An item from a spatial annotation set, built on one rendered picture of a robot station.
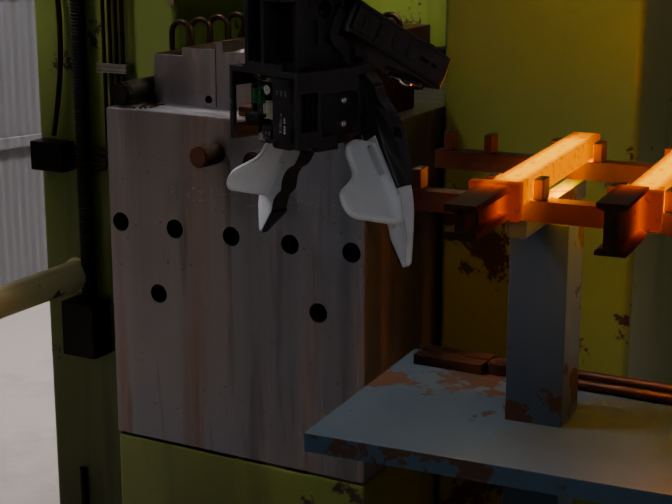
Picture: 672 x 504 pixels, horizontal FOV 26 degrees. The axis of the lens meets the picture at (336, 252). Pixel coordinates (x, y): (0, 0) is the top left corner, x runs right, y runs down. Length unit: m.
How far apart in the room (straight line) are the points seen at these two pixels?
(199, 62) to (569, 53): 0.47
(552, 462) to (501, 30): 0.64
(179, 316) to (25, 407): 1.64
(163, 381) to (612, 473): 0.75
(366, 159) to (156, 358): 0.98
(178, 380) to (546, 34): 0.65
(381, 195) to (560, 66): 0.84
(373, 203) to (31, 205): 3.47
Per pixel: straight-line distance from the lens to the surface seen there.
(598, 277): 1.84
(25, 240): 4.43
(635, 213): 1.25
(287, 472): 1.88
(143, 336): 1.95
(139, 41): 2.11
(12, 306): 2.10
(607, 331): 1.86
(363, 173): 0.99
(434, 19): 2.25
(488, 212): 1.26
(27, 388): 3.65
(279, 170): 1.08
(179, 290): 1.89
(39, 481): 3.10
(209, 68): 1.88
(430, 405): 1.54
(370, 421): 1.49
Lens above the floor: 1.19
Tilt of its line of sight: 14 degrees down
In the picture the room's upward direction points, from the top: straight up
